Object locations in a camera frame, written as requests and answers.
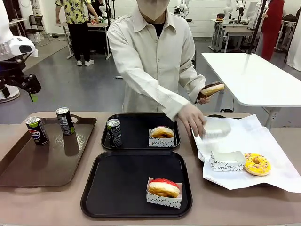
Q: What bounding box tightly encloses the background work table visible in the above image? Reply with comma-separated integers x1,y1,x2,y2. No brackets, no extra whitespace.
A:
55,21,112,61

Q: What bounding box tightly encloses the person's right hand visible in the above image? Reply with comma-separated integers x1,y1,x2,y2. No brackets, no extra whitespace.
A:
177,103,207,137

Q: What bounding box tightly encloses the person in yellow patterned shirt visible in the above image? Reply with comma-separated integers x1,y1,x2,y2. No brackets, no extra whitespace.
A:
55,0,99,67

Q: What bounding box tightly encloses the person's left hand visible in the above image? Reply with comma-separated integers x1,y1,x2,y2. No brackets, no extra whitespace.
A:
194,93,212,105

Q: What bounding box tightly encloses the glazed filled donut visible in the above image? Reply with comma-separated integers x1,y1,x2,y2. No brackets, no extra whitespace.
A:
150,126,175,139

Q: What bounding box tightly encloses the person's left forearm cream sleeve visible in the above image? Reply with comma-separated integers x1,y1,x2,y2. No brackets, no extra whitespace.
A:
178,73,206,103

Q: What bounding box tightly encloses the printed white paper donut box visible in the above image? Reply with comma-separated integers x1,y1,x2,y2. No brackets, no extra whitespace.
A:
209,150,246,172
202,120,232,139

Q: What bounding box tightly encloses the person in red apron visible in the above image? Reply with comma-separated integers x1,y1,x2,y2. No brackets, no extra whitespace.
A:
255,0,286,62

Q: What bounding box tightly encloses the red iced donut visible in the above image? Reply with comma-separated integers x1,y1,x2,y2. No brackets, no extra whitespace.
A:
147,178,181,198

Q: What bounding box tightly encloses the black tray under paper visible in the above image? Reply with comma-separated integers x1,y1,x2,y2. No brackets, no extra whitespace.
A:
198,114,273,188

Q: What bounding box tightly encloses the white fabric panel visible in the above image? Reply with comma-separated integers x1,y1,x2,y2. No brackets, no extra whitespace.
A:
286,14,301,71

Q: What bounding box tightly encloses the chocolate iced donut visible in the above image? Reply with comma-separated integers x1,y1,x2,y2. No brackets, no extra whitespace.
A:
197,81,225,99

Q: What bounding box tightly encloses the brown plastic tray with handles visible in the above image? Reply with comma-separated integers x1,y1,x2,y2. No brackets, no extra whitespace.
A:
0,114,97,188

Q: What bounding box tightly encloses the background white desk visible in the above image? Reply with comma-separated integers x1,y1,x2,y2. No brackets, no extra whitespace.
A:
210,18,261,53

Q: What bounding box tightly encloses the person's right forearm cream sleeve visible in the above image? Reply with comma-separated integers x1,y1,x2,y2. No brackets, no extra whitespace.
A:
127,68,191,122

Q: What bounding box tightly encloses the person in cream shirt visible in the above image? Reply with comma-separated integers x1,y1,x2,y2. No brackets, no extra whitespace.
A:
107,0,206,122

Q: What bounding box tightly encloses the black stand pole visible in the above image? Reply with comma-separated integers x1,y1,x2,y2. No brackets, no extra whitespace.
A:
246,0,269,55

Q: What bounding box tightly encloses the black office chair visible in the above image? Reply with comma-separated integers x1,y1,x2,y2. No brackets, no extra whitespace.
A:
25,14,51,47

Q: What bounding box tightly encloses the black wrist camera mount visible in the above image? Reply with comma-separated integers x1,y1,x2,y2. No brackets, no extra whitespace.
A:
0,58,25,82

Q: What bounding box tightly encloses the beige face mask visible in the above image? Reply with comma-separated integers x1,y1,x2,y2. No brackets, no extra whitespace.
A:
137,0,169,21

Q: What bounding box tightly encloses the black plastic tray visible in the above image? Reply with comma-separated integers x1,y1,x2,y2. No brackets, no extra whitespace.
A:
80,150,193,218
101,113,181,151

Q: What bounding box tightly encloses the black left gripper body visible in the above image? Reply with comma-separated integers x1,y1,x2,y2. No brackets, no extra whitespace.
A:
4,73,42,95

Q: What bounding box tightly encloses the background small desk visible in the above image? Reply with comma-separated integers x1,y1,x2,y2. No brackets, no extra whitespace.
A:
8,18,28,37

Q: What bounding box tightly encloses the black Pepsi can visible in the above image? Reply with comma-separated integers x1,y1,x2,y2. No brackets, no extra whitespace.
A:
25,116,49,146
107,118,123,148
55,107,76,136

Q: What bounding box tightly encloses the yellow sprinkled donut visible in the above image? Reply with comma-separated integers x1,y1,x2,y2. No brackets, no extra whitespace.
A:
243,153,272,177

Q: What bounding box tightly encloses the glazed donut in paper tray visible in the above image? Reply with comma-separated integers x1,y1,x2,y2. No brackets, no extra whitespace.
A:
148,129,176,148

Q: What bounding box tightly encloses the white paper sheet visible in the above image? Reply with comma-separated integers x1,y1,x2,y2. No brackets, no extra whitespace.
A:
191,114,301,194

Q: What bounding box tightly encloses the white table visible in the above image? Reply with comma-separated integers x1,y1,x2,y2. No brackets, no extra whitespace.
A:
201,52,301,129

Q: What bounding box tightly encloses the red frosted donut in tray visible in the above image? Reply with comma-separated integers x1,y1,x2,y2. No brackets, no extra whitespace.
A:
146,177,183,210

